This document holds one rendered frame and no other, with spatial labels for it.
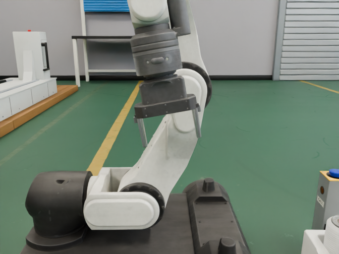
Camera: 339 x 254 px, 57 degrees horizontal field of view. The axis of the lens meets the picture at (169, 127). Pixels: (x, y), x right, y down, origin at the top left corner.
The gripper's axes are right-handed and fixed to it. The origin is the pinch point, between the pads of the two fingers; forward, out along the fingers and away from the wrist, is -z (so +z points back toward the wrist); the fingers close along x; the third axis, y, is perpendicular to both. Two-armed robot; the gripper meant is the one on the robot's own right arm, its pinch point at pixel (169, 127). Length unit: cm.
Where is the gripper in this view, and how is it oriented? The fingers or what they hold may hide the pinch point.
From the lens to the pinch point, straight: 62.0
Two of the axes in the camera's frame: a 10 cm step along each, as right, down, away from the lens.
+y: -0.3, -2.4, 9.7
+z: -1.7, -9.6, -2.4
